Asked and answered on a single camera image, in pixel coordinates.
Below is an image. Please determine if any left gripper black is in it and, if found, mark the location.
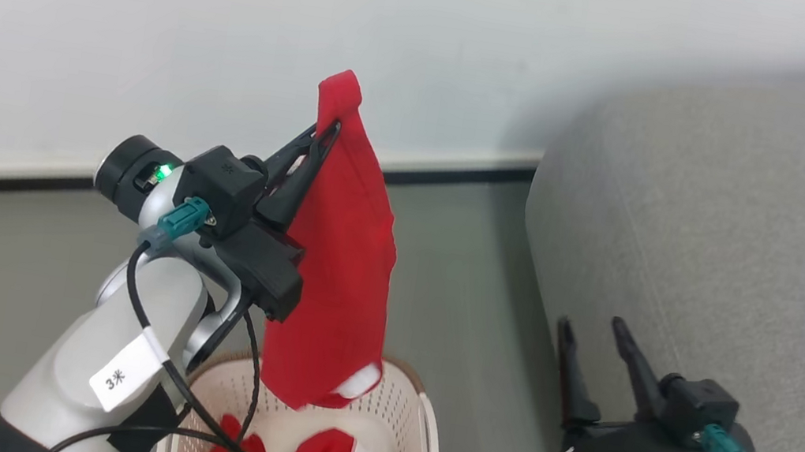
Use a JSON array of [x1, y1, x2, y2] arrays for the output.
[[200, 104, 345, 327]]

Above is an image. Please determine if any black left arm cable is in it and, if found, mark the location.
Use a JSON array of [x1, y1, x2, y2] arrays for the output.
[[48, 181, 291, 452]]

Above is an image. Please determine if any grey fabric sofa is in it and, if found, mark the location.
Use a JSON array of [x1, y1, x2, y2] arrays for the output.
[[489, 21, 805, 452]]

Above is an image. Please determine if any white perforated laundry basket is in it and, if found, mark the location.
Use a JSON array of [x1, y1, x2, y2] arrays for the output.
[[155, 326, 456, 452]]

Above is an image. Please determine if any white paper cable label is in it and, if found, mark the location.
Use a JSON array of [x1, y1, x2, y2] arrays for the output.
[[84, 319, 174, 421]]

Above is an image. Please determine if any red garment with white trim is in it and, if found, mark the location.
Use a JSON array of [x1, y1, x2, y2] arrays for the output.
[[253, 64, 425, 423]]

